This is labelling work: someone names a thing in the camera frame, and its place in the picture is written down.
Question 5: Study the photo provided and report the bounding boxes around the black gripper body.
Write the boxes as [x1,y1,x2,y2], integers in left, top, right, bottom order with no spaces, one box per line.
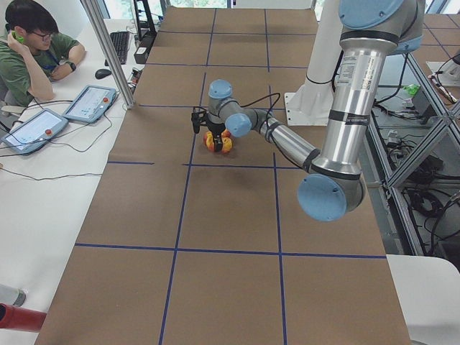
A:
[209,122,226,138]

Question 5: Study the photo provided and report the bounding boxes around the left red yellow apple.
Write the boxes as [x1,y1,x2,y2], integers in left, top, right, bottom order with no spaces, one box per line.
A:
[203,131,214,152]

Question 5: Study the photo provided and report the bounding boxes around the back red yellow apple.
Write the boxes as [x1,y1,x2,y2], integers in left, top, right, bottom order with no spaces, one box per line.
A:
[221,129,231,138]

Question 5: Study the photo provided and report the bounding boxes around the front red yellow apple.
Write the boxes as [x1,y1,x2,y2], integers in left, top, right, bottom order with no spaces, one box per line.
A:
[217,137,233,154]

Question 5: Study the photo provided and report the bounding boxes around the black box on desk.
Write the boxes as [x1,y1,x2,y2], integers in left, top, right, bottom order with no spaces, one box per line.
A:
[134,47,149,65]

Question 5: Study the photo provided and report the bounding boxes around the far teach pendant tablet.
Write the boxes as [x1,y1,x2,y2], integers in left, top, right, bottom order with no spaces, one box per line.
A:
[62,85,117,124]

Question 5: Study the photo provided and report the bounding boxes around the teach pendant tablet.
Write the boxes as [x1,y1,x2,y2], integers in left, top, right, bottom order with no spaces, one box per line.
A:
[1,109,68,155]
[62,85,117,124]

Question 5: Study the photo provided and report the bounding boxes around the black computer mouse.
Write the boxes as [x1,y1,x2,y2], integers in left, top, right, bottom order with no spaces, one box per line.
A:
[94,68,112,80]

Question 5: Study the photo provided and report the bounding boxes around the black keyboard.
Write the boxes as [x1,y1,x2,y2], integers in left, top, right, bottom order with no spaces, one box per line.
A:
[109,31,130,65]

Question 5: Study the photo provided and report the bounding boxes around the near teach pendant tablet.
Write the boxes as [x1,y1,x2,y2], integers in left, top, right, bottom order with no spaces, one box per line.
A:
[1,109,68,155]

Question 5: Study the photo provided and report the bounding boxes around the person in green shirt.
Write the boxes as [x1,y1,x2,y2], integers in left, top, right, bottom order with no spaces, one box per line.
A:
[1,1,86,107]

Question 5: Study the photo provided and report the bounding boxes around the green object on shelf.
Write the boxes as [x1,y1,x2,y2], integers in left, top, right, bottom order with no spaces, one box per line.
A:
[403,84,420,97]

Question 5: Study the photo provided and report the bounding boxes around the red cylinder object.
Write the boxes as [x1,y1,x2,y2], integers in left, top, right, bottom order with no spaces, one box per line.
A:
[1,303,47,333]

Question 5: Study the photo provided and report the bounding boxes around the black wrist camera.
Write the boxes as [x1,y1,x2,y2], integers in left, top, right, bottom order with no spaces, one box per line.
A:
[191,106,208,134]

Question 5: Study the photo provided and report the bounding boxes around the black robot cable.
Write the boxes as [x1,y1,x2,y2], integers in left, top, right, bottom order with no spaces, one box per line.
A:
[237,92,282,119]

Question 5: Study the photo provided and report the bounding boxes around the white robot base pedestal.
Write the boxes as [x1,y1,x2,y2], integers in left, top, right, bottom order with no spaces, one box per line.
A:
[284,0,378,127]

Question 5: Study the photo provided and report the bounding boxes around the aluminium frame post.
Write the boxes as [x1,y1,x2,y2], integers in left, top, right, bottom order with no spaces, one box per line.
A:
[81,0,135,109]

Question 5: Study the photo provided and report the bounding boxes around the aluminium frame rail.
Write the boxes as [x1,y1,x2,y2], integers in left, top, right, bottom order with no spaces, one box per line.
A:
[367,53,459,255]

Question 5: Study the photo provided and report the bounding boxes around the tangled black floor cables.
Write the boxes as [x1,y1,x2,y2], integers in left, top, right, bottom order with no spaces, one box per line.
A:
[387,143,460,256]

